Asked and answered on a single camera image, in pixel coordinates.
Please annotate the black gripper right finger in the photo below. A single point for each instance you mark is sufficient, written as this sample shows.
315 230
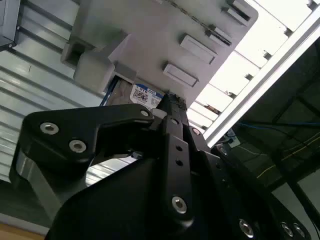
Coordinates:
215 165

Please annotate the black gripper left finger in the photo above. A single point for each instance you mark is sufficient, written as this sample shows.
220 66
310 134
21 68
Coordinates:
62 135

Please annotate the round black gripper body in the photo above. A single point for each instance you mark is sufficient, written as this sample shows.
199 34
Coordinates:
120 205

